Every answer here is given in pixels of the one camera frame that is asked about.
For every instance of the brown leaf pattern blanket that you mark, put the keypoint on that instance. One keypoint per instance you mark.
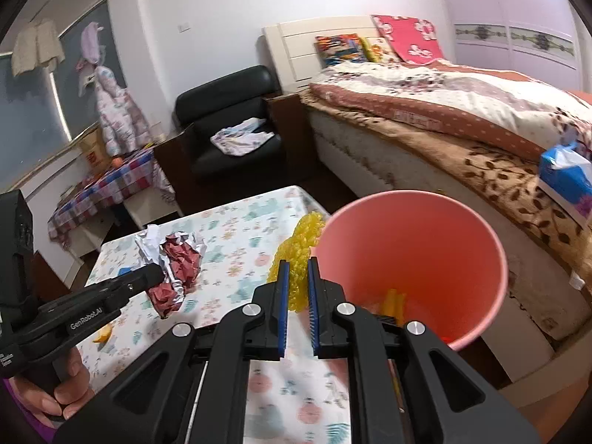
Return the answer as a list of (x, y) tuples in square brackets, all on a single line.
[(499, 180)]

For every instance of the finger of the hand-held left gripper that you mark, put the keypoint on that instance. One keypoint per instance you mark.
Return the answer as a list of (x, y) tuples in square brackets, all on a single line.
[(125, 271), (143, 280)]

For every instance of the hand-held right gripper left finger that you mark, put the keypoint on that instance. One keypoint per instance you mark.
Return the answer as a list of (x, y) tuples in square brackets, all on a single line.
[(283, 314)]

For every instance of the black leather armchair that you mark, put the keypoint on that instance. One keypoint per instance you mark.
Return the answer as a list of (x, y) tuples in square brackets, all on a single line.
[(222, 97)]

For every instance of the red foil-backed paper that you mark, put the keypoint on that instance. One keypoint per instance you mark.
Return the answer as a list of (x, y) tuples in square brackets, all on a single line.
[(180, 254)]

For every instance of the printed puffer jacket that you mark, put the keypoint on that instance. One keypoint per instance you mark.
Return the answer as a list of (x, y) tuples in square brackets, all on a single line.
[(120, 111)]

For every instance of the person's left hand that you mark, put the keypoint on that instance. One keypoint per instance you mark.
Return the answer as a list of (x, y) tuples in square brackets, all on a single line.
[(74, 393)]

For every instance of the white printed cloth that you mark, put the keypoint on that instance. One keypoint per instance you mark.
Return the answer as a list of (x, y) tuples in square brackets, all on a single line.
[(240, 138)]

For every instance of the plaid tablecloth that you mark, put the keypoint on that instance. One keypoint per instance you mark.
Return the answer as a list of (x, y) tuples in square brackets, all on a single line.
[(106, 189)]

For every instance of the pink flower print pillow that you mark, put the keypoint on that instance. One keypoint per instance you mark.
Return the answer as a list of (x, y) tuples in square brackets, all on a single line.
[(409, 37)]

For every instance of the floral patchwork quilt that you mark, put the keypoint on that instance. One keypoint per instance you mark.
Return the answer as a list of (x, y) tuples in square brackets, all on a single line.
[(462, 92)]

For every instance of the white and pink hanging cloth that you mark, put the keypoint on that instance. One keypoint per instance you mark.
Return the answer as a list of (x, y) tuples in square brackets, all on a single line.
[(85, 78)]

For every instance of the quilted mattress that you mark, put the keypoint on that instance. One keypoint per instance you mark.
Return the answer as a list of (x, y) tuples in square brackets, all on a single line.
[(351, 148)]

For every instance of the pink hanging hat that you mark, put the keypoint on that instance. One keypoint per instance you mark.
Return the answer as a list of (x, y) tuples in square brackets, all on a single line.
[(92, 41)]

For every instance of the white side table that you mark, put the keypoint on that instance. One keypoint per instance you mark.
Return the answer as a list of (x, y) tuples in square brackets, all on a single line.
[(143, 206)]

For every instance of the blue tissue box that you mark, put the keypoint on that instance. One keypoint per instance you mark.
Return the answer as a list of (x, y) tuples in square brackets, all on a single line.
[(559, 180)]

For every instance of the white hanging jacket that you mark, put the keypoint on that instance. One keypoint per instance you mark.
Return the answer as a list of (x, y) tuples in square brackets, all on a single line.
[(37, 46)]

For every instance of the yellow floral pillow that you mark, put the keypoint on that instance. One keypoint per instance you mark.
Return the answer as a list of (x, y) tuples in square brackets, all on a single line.
[(381, 51)]

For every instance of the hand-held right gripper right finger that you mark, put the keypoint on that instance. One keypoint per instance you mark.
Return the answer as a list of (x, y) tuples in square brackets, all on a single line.
[(314, 314)]

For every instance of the floral bear print tablecloth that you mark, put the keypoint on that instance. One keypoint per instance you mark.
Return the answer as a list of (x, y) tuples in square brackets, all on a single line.
[(231, 240)]

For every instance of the bed with patterned quilts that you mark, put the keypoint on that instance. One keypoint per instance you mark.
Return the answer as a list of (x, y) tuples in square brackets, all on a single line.
[(296, 51)]

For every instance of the orange peel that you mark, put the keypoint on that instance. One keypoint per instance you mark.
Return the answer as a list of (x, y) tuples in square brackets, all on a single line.
[(104, 335)]

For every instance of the pink plastic bucket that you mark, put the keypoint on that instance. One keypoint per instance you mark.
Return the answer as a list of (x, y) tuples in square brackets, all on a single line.
[(416, 249)]

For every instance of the colourful printed pillow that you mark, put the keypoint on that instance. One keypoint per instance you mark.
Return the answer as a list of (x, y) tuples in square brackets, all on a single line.
[(340, 51)]

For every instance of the window with blue blind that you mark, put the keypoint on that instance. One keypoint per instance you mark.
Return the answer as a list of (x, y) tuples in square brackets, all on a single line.
[(27, 115)]

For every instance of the yellow bubble wrap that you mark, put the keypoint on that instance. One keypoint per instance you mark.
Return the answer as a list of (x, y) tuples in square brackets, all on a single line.
[(296, 245)]

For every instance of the white wall socket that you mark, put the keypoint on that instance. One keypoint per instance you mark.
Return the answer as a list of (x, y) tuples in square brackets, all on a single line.
[(184, 27)]

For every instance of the lilac wardrobe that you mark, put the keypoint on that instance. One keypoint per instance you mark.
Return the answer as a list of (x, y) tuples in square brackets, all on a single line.
[(485, 0)]

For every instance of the brown paper bag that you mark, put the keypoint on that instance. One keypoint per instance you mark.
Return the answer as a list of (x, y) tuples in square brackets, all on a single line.
[(95, 152)]

